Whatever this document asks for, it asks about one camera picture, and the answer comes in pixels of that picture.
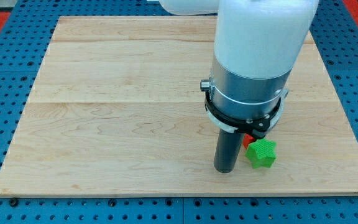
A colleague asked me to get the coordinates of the green star block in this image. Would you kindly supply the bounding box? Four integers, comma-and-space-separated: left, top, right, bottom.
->
245, 139, 277, 169

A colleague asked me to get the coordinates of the red block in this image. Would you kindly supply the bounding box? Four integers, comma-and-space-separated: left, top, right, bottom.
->
242, 134, 256, 149

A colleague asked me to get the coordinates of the light wooden board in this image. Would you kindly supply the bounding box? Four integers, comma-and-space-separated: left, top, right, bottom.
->
0, 16, 358, 198

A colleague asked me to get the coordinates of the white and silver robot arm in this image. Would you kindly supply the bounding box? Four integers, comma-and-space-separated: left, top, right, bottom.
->
159, 0, 319, 139

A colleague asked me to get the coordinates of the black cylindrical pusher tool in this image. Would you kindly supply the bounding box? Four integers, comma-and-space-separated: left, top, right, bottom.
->
214, 129, 245, 173

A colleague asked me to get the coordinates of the blue perforated metal table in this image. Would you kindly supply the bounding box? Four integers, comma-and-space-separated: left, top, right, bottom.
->
0, 0, 358, 223

